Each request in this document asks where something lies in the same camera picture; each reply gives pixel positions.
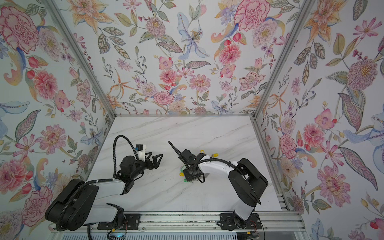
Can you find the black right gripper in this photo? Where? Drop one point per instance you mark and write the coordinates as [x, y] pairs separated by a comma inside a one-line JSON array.
[[187, 176]]

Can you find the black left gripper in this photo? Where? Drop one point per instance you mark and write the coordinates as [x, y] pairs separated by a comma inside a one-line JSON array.
[[156, 165]]

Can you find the green plastic key tag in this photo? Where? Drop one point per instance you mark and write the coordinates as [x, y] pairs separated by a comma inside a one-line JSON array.
[[188, 178]]

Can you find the yellow plastic key tag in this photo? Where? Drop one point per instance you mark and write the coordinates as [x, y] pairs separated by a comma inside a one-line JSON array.
[[211, 156]]

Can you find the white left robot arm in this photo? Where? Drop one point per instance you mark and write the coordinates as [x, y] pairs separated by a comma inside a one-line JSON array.
[[85, 203]]

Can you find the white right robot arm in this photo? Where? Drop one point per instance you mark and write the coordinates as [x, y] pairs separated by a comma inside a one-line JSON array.
[[248, 182]]

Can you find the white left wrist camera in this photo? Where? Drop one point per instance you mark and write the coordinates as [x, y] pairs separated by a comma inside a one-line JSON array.
[[141, 150]]

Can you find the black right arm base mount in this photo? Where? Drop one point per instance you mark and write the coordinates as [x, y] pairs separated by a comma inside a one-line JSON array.
[[232, 222]]

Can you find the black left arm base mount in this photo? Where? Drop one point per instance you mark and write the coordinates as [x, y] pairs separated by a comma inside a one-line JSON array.
[[125, 222]]

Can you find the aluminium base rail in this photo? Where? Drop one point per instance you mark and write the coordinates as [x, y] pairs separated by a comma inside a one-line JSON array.
[[146, 222]]

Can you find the aluminium corner frame post left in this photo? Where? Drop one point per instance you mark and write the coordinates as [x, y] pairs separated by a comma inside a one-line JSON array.
[[68, 36]]

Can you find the aluminium corner frame post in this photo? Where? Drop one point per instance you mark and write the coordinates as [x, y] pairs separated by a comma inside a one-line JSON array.
[[68, 36], [301, 16]]

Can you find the aluminium corner frame post right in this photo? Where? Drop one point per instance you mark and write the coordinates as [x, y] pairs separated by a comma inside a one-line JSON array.
[[301, 16]]

